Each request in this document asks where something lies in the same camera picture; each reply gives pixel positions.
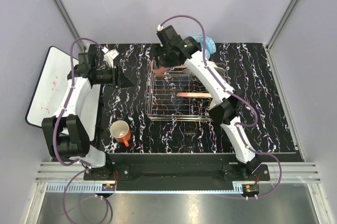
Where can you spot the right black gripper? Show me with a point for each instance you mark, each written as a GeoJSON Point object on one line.
{"type": "Point", "coordinates": [162, 62]}

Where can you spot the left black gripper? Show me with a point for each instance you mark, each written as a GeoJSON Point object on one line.
{"type": "Point", "coordinates": [125, 82]}

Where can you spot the pink cup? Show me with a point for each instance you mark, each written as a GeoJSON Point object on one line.
{"type": "Point", "coordinates": [158, 71]}

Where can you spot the pink and cream plate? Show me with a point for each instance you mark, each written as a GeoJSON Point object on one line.
{"type": "Point", "coordinates": [194, 95]}

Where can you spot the white scalloped plate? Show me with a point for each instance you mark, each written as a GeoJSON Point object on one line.
{"type": "Point", "coordinates": [219, 67]}

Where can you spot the orange mug white inside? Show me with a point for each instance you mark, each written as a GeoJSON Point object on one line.
{"type": "Point", "coordinates": [121, 131]}

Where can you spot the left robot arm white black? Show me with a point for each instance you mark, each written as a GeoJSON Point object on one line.
{"type": "Point", "coordinates": [66, 137]}

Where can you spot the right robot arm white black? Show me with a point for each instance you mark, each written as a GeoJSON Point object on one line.
{"type": "Point", "coordinates": [191, 53]}

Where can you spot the blue headphones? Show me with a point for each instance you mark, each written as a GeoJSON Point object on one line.
{"type": "Point", "coordinates": [210, 47]}

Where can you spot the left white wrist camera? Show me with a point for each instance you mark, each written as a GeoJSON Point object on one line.
{"type": "Point", "coordinates": [109, 56]}

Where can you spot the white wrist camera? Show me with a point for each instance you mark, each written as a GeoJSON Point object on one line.
{"type": "Point", "coordinates": [159, 28]}
{"type": "Point", "coordinates": [109, 56]}

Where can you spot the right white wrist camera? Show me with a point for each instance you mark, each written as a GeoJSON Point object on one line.
{"type": "Point", "coordinates": [159, 28]}

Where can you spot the metal wire dish rack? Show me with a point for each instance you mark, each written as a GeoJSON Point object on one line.
{"type": "Point", "coordinates": [163, 104]}

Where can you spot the white whiteboard black frame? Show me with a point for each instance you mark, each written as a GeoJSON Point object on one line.
{"type": "Point", "coordinates": [51, 88]}

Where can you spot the aluminium cable duct rail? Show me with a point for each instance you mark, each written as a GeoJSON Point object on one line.
{"type": "Point", "coordinates": [56, 177]}

